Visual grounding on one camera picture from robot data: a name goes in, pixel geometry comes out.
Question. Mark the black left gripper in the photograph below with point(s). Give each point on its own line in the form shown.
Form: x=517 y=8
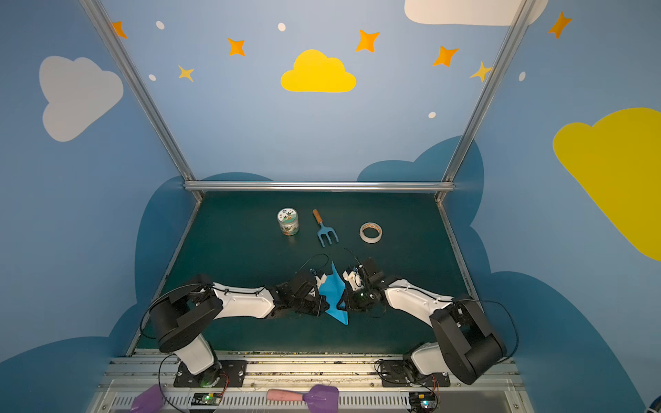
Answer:
x=312 y=298

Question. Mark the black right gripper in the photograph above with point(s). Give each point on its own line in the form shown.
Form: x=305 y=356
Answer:
x=354 y=298

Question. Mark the cyan paper sheet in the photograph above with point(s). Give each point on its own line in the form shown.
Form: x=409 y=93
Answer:
x=333 y=290

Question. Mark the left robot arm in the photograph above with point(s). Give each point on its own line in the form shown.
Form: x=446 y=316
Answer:
x=180 y=316

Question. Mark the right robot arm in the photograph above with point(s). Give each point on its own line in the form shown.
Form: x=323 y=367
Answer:
x=466 y=344

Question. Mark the white double-sided tape roll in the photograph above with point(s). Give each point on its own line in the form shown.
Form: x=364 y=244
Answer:
x=371 y=233

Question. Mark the small patterned jar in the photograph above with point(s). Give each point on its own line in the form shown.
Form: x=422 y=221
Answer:
x=288 y=220

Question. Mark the right green circuit board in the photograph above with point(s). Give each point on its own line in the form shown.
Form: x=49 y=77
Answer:
x=422 y=401

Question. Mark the green circuit board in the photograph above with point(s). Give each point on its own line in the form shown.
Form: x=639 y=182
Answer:
x=207 y=399
x=422 y=401

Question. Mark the left green circuit board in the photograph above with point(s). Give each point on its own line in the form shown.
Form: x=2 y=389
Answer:
x=207 y=399

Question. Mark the purple scoop left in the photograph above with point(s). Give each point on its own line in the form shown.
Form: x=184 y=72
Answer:
x=149 y=401

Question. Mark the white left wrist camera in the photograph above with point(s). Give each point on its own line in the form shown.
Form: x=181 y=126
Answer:
x=320 y=280

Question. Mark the blue garden fork wooden handle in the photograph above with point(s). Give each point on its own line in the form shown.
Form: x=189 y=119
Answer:
x=326 y=235

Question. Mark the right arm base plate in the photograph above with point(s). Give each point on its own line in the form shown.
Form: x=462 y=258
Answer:
x=400 y=373

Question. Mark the purple shovel pink handle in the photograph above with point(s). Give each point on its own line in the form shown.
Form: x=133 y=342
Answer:
x=319 y=399

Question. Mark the right side floor rail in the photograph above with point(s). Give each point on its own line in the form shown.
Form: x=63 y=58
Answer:
x=458 y=214

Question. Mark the floor rail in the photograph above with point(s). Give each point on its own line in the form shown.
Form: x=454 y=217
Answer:
x=161 y=234
x=458 y=214

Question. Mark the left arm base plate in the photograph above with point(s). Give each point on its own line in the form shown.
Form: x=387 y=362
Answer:
x=221 y=374

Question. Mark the left side floor rail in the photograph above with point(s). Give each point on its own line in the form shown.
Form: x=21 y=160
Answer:
x=161 y=234

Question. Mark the front aluminium rail base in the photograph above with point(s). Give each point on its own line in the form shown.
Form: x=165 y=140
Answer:
x=501 y=389

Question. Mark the aluminium back frame rail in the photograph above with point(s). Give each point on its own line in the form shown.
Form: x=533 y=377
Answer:
x=363 y=187

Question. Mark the aluminium right corner post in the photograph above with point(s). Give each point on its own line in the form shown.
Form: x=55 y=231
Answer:
x=506 y=54

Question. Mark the aluminium corner post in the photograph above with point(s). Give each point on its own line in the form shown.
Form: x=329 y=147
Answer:
x=103 y=25
x=506 y=54

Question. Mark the aluminium left corner post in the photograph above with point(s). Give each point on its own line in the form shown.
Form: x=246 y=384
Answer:
x=103 y=25

